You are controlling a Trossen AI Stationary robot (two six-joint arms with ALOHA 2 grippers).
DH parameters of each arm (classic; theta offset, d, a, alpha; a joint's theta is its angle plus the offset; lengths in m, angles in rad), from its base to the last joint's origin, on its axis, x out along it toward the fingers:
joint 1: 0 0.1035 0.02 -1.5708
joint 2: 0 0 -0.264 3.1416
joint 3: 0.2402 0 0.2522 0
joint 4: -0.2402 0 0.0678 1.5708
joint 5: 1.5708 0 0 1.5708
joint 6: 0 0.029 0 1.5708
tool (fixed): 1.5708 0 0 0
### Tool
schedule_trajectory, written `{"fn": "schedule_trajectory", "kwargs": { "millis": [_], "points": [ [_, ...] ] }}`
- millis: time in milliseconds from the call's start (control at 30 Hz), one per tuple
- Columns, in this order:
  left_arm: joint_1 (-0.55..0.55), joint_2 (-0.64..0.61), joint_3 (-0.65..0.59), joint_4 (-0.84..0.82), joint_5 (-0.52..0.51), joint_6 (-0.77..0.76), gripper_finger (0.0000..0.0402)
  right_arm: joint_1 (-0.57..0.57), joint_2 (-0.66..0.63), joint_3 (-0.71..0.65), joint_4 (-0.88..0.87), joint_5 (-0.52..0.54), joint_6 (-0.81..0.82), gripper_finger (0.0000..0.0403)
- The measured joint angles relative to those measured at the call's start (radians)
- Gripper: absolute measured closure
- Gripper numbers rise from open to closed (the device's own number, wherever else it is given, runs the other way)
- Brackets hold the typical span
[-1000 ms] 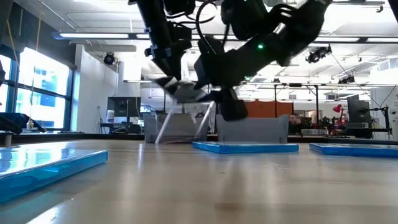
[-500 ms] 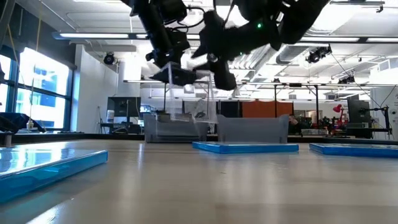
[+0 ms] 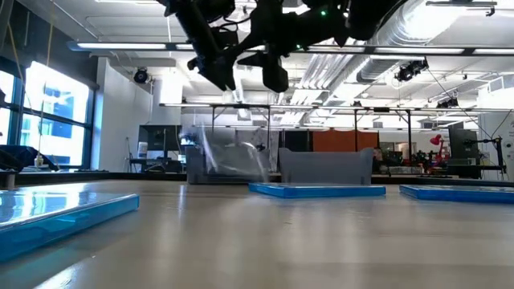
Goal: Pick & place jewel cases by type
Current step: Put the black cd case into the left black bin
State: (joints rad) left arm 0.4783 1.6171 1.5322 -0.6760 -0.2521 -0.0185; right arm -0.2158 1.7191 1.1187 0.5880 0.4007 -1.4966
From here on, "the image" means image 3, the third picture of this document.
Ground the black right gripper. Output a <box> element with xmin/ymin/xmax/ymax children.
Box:
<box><xmin>236</xmin><ymin>0</ymin><xmax>351</xmax><ymax>95</ymax></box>

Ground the clear jewel case black tray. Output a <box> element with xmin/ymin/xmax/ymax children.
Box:
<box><xmin>180</xmin><ymin>124</ymin><xmax>271</xmax><ymax>183</ymax></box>

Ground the plain blue plastic case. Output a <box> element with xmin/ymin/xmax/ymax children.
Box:
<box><xmin>247</xmin><ymin>181</ymin><xmax>388</xmax><ymax>200</ymax></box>
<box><xmin>398</xmin><ymin>183</ymin><xmax>514</xmax><ymax>205</ymax></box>

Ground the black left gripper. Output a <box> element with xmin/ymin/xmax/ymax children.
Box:
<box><xmin>157</xmin><ymin>0</ymin><xmax>239</xmax><ymax>92</ymax></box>

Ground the black background rig frame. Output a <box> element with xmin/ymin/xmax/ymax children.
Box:
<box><xmin>159</xmin><ymin>102</ymin><xmax>414</xmax><ymax>153</ymax></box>

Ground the window with dark frame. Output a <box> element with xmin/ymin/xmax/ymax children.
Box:
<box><xmin>0</xmin><ymin>59</ymin><xmax>97</xmax><ymax>170</ymax></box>

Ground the black beam with light strips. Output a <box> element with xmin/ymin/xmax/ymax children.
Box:
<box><xmin>67</xmin><ymin>39</ymin><xmax>514</xmax><ymax>58</ymax></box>

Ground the black aluminium table frame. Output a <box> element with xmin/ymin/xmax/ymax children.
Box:
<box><xmin>0</xmin><ymin>171</ymin><xmax>514</xmax><ymax>189</ymax></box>

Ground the silver ceiling duct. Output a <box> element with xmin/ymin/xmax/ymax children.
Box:
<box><xmin>355</xmin><ymin>0</ymin><xmax>443</xmax><ymax>83</ymax></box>

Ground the blue case with printed cover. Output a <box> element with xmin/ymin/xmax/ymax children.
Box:
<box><xmin>0</xmin><ymin>189</ymin><xmax>141</xmax><ymax>263</ymax></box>

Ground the dark bundle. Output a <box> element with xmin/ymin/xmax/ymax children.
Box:
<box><xmin>0</xmin><ymin>144</ymin><xmax>59</xmax><ymax>173</ymax></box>

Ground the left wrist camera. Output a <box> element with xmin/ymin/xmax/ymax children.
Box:
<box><xmin>208</xmin><ymin>26</ymin><xmax>241</xmax><ymax>51</ymax></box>

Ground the black stand with boom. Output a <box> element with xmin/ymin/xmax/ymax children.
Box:
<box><xmin>465</xmin><ymin>135</ymin><xmax>507</xmax><ymax>181</ymax></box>

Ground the black screen on stand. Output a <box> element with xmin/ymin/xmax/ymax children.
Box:
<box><xmin>448</xmin><ymin>126</ymin><xmax>480</xmax><ymax>161</ymax></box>

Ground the black monitor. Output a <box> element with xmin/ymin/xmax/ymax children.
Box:
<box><xmin>138</xmin><ymin>124</ymin><xmax>183</xmax><ymax>153</ymax></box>

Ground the person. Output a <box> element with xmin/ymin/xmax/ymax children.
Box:
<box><xmin>372</xmin><ymin>147</ymin><xmax>390</xmax><ymax>175</ymax></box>

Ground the grey translucent plastic bin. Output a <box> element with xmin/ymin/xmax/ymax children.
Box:
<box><xmin>185</xmin><ymin>144</ymin><xmax>272</xmax><ymax>186</ymax></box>
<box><xmin>278</xmin><ymin>146</ymin><xmax>376</xmax><ymax>186</ymax></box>

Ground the black ceiling camera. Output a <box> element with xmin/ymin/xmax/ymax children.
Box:
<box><xmin>394</xmin><ymin>57</ymin><xmax>430</xmax><ymax>83</ymax></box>
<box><xmin>133</xmin><ymin>67</ymin><xmax>151</xmax><ymax>85</ymax></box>

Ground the orange partition panel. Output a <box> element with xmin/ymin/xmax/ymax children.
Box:
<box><xmin>312</xmin><ymin>129</ymin><xmax>380</xmax><ymax>153</ymax></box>

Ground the red desk lamp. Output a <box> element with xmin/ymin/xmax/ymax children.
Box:
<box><xmin>429</xmin><ymin>133</ymin><xmax>447</xmax><ymax>162</ymax></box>

